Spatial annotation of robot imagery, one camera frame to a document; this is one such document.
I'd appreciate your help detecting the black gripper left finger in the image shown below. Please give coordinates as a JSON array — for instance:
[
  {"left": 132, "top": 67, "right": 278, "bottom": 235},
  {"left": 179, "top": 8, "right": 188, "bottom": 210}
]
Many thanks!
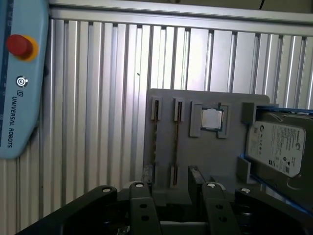
[{"left": 14, "top": 165, "right": 163, "bottom": 235}]

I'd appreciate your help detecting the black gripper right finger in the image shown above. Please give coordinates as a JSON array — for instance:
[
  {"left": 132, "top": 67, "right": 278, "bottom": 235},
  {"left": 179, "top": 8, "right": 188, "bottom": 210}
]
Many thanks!
[{"left": 188, "top": 165, "right": 313, "bottom": 235}]

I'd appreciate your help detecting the grey parts rack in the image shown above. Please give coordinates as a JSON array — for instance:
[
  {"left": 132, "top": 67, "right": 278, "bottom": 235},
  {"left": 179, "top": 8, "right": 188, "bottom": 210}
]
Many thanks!
[{"left": 143, "top": 88, "right": 271, "bottom": 208}]

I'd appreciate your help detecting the hard disk in blue carrier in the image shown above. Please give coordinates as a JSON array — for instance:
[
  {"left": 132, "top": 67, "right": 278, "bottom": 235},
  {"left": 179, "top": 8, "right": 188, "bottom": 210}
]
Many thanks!
[{"left": 236, "top": 104, "right": 313, "bottom": 216}]

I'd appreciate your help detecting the silver CPU chip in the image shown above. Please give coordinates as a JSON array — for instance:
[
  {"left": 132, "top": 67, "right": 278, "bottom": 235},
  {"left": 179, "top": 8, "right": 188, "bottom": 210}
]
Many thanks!
[{"left": 200, "top": 108, "right": 225, "bottom": 130}]

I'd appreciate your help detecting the pale blue teach pendant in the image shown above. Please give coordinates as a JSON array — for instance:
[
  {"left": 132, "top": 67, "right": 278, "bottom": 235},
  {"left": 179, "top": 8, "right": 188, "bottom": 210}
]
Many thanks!
[{"left": 0, "top": 0, "right": 49, "bottom": 160}]

